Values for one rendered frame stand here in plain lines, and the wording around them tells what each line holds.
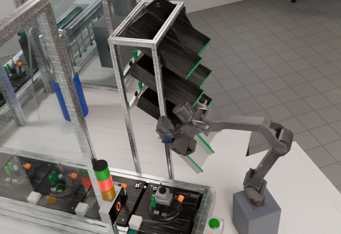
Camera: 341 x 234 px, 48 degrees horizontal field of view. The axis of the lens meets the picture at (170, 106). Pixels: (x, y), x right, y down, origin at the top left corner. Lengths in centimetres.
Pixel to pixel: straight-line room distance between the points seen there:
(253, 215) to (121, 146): 89
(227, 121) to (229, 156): 74
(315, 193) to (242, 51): 283
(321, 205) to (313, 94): 216
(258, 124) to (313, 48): 339
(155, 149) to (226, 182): 43
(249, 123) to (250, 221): 43
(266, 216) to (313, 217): 32
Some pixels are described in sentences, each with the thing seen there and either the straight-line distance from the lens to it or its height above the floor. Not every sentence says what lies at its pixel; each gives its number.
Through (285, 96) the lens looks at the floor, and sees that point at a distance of 386.
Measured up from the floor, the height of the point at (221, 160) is 86.
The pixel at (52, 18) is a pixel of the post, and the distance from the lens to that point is 101.
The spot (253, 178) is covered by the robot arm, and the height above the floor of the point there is 122.
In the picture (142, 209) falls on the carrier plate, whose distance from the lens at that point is 171.
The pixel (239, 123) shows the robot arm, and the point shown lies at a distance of 130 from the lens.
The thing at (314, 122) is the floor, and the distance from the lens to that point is 361.
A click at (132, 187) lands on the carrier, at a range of 179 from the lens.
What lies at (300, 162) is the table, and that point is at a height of 86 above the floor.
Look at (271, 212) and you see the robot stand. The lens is 158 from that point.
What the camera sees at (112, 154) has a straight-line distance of 212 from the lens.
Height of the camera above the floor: 233
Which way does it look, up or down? 39 degrees down
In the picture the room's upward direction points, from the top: 6 degrees counter-clockwise
